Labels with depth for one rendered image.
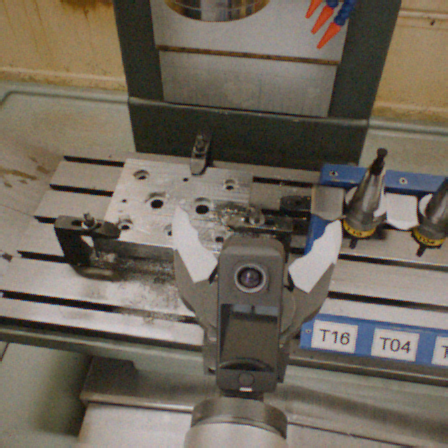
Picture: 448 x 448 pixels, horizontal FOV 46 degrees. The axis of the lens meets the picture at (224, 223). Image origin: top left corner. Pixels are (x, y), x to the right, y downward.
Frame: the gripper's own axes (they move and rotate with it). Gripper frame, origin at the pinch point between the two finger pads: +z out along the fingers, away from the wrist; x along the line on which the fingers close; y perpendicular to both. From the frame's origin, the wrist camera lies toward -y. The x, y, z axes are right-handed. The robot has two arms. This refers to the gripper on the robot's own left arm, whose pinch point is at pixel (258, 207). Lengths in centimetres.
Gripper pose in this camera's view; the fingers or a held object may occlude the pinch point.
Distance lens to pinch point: 49.2
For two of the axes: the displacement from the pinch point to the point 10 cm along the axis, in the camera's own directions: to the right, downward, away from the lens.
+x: 9.9, 0.8, -0.7
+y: 0.0, 6.3, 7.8
